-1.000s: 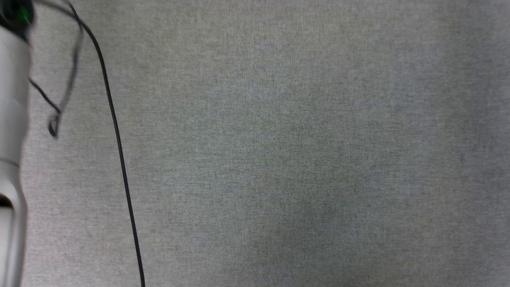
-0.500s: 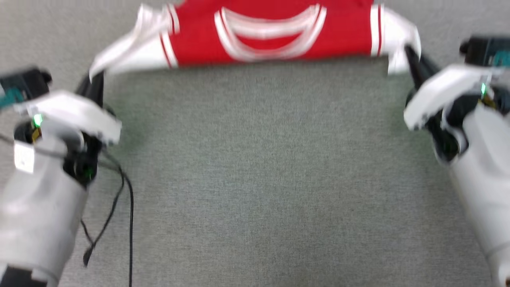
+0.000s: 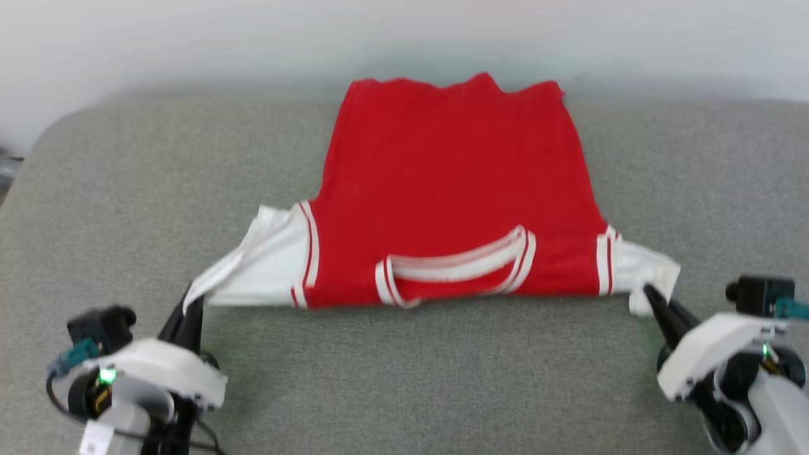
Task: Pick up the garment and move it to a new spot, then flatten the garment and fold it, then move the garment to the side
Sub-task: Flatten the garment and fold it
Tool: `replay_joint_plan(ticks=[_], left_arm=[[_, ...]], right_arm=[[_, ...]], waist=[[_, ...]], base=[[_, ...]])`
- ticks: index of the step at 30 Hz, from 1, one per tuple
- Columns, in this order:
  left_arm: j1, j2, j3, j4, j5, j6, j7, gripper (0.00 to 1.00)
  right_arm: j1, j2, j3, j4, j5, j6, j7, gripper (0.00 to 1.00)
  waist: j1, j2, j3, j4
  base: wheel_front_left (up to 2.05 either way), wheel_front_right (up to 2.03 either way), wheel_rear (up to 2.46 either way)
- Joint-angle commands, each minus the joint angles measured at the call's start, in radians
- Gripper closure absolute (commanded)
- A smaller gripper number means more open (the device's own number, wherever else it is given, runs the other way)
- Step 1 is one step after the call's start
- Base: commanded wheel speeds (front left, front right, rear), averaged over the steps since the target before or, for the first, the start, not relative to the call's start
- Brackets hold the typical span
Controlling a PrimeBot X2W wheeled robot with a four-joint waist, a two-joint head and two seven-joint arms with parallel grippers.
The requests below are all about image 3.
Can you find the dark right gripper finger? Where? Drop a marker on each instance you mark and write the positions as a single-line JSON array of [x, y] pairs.
[[686, 316], [663, 316]]

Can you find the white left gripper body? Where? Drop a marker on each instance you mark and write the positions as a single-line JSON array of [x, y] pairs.
[[164, 370]]

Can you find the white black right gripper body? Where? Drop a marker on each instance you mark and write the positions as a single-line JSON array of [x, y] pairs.
[[714, 354]]

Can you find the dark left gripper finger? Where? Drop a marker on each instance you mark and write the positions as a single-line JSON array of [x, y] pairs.
[[172, 323], [197, 325]]

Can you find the red white jersey garment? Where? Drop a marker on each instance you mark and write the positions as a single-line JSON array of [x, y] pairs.
[[455, 202]]

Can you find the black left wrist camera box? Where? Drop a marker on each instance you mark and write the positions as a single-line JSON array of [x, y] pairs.
[[101, 328]]

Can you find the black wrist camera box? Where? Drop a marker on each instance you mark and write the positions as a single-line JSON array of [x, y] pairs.
[[758, 296], [101, 328]]

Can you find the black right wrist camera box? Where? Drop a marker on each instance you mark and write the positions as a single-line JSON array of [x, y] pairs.
[[758, 296]]

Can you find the teal left camera connector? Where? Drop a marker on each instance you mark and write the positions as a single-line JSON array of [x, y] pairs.
[[76, 357]]

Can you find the teal camera connector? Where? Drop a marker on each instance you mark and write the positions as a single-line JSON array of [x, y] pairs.
[[793, 308], [76, 357]]

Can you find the teal right camera connector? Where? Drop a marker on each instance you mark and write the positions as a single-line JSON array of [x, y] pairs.
[[793, 308]]

